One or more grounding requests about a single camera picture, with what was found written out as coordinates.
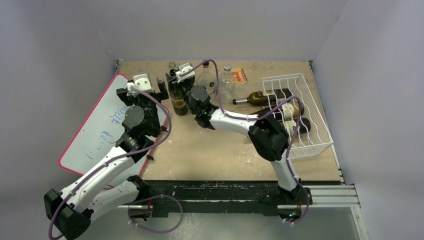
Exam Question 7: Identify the black clip upper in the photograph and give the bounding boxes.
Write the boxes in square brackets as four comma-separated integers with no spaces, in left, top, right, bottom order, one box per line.
[160,125,172,132]

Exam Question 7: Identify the purple cable loop right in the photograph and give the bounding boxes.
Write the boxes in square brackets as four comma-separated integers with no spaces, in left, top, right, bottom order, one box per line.
[278,188,315,227]

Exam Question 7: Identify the clear square glass bottle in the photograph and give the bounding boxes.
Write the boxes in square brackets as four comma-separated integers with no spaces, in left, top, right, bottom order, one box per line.
[168,62,178,71]

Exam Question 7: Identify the green bottle silver cap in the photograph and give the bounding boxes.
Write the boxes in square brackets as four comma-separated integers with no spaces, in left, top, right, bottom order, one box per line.
[232,88,293,107]

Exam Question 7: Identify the clear round labelled bottle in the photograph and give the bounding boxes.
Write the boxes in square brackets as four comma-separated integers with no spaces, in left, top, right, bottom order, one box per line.
[196,62,216,98]

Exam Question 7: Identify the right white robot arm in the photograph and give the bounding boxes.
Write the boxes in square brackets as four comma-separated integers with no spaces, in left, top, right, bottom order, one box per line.
[165,73,301,204]

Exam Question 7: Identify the purple cable loop left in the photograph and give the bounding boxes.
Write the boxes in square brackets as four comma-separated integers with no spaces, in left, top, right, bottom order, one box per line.
[127,194,184,234]

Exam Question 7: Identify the black table front rail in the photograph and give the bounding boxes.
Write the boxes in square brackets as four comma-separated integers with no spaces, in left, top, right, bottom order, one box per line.
[147,180,313,220]

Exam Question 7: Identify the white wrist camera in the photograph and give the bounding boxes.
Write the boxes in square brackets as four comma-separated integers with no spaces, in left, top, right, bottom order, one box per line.
[126,73,155,97]
[175,62,195,84]

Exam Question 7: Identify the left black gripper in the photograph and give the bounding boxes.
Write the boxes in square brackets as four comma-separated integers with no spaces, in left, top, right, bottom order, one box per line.
[118,79,167,134]

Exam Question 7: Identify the dark green bottle black cap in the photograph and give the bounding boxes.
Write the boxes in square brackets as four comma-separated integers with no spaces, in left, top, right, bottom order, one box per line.
[281,117,312,134]

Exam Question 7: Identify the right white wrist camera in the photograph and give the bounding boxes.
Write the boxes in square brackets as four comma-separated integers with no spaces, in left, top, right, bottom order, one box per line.
[175,62,195,84]

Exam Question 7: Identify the white wire wine rack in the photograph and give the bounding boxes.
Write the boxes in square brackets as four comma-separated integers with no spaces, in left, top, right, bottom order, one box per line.
[259,73,334,160]

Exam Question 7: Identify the aluminium frame rail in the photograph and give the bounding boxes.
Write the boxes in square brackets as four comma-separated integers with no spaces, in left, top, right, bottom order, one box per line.
[115,185,367,240]

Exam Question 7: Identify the red bottle gold cap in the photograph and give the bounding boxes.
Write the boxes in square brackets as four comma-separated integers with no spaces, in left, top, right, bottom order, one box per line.
[251,100,305,121]

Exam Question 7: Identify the olive bottle silver cap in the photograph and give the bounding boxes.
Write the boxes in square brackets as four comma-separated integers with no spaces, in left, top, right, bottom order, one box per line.
[166,69,188,116]

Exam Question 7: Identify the large clear glass bottle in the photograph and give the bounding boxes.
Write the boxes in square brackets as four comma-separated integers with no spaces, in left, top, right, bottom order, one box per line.
[218,64,236,104]

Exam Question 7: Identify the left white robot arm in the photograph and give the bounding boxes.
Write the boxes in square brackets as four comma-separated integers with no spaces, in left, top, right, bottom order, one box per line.
[43,75,169,240]

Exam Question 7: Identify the purple cable loop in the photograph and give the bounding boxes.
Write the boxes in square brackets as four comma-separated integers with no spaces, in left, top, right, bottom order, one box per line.
[127,194,184,234]
[278,188,315,227]

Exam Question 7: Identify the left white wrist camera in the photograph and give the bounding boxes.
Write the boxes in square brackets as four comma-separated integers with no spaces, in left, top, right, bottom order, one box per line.
[126,73,155,97]

